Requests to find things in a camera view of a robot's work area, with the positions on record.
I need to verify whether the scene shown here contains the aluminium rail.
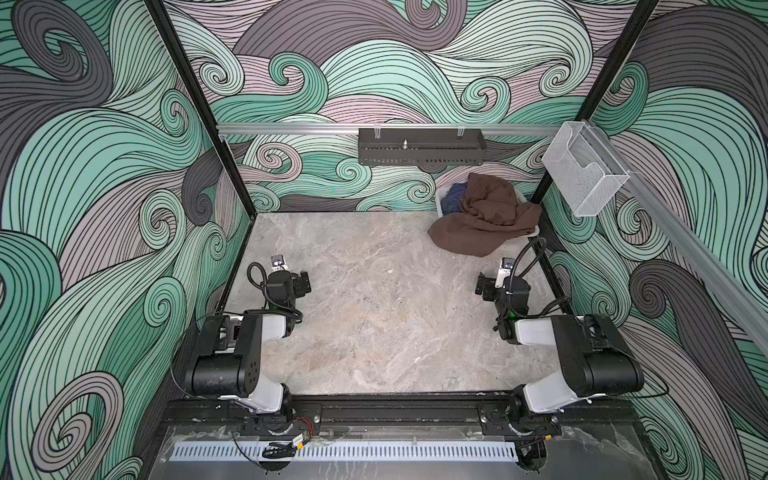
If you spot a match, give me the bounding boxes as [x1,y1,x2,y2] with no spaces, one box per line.
[584,120,767,353]
[216,122,561,137]

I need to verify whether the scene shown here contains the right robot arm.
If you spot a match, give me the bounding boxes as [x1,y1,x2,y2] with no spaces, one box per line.
[475,274,645,414]

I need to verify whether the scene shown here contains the white slotted cable duct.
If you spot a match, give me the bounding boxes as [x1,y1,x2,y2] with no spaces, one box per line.
[169,440,518,463]

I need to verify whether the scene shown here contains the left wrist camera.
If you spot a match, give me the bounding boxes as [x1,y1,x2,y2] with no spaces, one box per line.
[270,254,288,272]

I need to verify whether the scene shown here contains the blue jeans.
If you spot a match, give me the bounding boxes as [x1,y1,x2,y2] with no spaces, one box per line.
[440,183,467,215]

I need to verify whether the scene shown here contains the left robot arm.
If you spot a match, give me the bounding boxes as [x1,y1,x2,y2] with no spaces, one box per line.
[182,262,312,418]

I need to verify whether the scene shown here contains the black perforated metal tray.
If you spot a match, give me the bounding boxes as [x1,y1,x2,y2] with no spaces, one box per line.
[357,129,487,171]

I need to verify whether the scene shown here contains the aluminium rail right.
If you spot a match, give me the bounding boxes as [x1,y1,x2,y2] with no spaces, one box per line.
[584,120,767,353]

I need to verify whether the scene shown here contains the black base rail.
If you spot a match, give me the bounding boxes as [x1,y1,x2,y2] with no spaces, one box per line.
[161,391,637,438]

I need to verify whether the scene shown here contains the brown trousers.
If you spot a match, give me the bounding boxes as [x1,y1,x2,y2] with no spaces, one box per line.
[427,173,542,257]

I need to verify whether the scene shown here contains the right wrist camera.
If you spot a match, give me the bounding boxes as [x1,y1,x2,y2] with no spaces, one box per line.
[497,257,516,281]

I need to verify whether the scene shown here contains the aluminium rail back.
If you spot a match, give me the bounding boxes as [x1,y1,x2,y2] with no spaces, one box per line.
[216,122,561,137]

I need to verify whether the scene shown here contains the white plastic basket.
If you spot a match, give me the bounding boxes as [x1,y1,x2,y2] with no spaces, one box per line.
[435,182,541,239]

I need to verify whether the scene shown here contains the white mesh wall holder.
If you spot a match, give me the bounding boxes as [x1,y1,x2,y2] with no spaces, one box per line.
[542,121,629,218]

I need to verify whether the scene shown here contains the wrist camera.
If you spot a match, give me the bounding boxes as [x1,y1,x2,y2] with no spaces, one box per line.
[497,257,516,281]
[270,254,288,272]

